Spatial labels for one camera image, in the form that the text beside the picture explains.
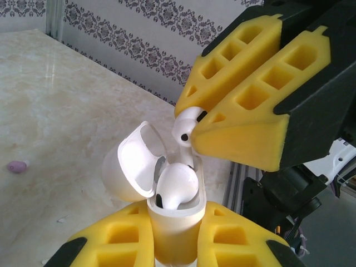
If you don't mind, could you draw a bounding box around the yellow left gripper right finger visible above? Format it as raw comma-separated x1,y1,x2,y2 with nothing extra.
194,200,308,267

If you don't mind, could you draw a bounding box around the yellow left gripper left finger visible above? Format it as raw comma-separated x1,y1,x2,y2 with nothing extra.
46,202,156,267

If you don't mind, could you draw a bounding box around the white earbud charging case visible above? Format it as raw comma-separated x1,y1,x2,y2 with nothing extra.
101,120,207,266

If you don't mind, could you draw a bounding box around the white wireless earbud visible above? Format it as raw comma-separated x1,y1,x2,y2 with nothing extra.
155,163,200,210
172,107,209,167

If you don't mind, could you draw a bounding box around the pink wireless earbud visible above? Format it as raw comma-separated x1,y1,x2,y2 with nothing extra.
7,160,30,174

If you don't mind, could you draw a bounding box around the aluminium mounting rail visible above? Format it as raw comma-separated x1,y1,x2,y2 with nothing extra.
224,161,251,217

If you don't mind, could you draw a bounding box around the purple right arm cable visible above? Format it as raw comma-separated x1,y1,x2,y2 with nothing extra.
294,225,311,258

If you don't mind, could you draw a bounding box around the aluminium frame post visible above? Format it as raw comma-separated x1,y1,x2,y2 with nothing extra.
43,0,64,41

